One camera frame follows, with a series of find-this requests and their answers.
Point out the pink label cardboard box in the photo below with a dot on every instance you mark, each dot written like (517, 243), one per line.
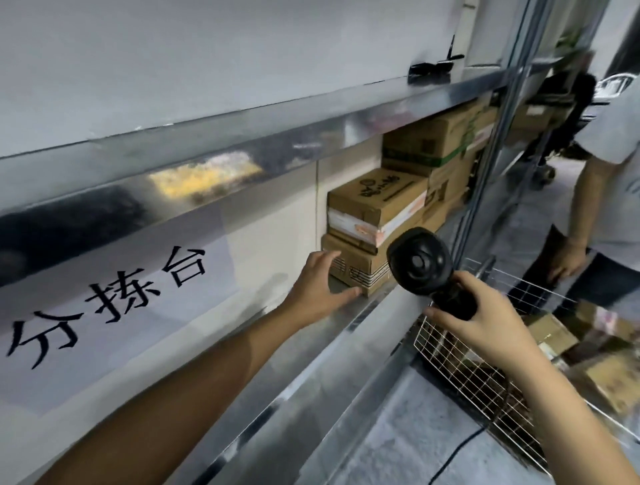
(605, 320)

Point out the black wheeled office chair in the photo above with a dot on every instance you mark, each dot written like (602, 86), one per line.
(575, 100)

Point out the metal shelving rack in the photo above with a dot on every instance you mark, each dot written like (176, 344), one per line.
(200, 135)

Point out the person's right forearm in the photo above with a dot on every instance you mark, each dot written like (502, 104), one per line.
(575, 424)

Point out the person's left hand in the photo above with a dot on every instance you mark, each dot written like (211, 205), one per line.
(315, 295)

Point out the box with green post logo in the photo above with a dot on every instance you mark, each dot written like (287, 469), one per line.
(415, 140)

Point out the black barcode scanner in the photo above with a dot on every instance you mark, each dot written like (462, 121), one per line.
(415, 260)

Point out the plain small cardboard box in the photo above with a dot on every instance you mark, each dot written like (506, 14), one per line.
(552, 335)

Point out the stack of cardboard boxes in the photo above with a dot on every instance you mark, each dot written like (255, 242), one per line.
(535, 120)
(450, 195)

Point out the white spindle back chair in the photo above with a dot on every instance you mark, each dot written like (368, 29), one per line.
(612, 85)

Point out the black object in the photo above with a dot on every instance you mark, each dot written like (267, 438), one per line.
(430, 70)

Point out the box with red-white tape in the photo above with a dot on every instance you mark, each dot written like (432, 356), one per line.
(375, 195)

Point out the person's left forearm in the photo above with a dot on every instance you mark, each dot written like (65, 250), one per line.
(165, 409)

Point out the box with striped tape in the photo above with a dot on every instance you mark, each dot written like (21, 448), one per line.
(360, 265)

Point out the person's right hand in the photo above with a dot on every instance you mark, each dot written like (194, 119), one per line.
(490, 330)

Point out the white paper sign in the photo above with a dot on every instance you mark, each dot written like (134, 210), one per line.
(175, 320)

